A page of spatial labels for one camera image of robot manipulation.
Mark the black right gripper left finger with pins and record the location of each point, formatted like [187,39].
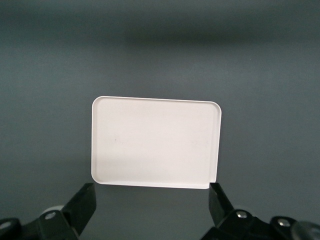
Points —
[80,210]

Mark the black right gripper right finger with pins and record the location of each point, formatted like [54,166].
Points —
[222,212]

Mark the white rectangular plastic tray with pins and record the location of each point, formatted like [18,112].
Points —
[155,142]

